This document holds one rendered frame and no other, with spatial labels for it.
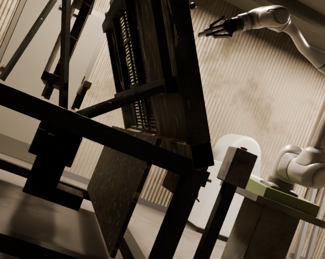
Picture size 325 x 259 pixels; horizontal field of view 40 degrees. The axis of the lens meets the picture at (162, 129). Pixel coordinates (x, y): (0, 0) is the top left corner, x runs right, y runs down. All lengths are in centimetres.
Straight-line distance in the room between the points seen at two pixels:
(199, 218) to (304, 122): 239
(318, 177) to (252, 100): 425
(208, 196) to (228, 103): 150
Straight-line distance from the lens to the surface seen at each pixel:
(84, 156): 597
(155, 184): 619
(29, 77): 587
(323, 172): 245
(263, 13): 235
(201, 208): 569
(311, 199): 688
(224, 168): 223
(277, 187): 262
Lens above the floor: 77
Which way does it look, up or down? 3 degrees up
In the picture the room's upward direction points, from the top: 22 degrees clockwise
